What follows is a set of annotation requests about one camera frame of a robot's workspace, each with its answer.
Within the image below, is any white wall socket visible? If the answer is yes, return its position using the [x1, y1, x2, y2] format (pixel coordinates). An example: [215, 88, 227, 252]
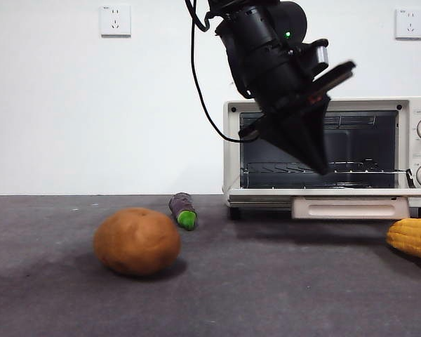
[394, 8, 421, 41]
[100, 4, 132, 38]

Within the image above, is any black cable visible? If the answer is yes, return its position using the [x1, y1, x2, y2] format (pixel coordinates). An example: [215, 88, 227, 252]
[185, 0, 260, 144]

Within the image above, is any grey-green glass oven door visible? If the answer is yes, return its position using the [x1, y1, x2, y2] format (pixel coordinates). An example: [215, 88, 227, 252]
[227, 189, 412, 220]

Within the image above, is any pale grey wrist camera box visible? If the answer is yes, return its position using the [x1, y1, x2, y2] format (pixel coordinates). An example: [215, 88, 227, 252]
[307, 39, 330, 72]

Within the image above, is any brown potato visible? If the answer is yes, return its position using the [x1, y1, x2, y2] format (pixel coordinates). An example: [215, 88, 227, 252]
[93, 206, 182, 277]

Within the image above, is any yellow corn cob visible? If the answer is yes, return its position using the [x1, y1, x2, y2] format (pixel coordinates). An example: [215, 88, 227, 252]
[387, 218, 421, 264]

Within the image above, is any cream toaster oven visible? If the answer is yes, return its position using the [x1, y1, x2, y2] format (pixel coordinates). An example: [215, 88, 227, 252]
[222, 97, 421, 220]

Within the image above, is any metal wire oven rack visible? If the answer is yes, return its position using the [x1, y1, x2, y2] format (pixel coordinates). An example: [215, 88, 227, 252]
[241, 160, 408, 176]

